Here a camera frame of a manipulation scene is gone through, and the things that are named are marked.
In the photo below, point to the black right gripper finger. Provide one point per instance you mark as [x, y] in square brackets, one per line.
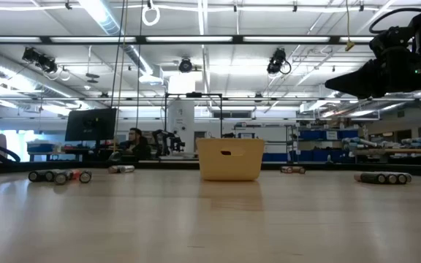
[360, 73]
[364, 89]

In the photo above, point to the copper and black battery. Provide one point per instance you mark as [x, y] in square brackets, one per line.
[371, 178]
[113, 169]
[299, 170]

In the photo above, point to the silver and black battery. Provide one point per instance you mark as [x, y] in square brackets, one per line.
[127, 168]
[402, 178]

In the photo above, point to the yellow plastic bin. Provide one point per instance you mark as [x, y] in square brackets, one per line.
[232, 164]

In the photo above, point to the light blue robot arm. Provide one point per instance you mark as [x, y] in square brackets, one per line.
[356, 141]
[420, 142]

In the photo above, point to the black background robot arm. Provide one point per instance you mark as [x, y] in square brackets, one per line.
[166, 140]

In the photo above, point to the blue storage bin row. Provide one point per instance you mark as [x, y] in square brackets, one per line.
[313, 135]
[305, 156]

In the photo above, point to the wooden workbench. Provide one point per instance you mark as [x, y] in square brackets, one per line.
[408, 150]

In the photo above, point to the white ceiling box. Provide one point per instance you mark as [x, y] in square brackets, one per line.
[151, 79]

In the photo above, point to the person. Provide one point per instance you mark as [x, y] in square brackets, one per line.
[137, 146]

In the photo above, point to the black computer monitor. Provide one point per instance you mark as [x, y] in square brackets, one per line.
[90, 124]

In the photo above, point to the blue crate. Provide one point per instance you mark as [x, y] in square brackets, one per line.
[40, 148]

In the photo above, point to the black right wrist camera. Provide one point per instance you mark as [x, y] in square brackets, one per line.
[391, 40]

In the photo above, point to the black overhead camera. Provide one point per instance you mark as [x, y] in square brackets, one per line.
[276, 60]

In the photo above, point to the thin black light rail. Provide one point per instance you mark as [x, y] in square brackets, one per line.
[250, 99]

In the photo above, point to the black dome camera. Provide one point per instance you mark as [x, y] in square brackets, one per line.
[185, 65]

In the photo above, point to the black table edge rail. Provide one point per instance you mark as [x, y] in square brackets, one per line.
[166, 165]

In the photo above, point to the silver ventilation duct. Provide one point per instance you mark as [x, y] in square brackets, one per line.
[13, 71]
[104, 20]

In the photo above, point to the black ceiling camera rig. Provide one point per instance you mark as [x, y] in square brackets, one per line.
[40, 60]

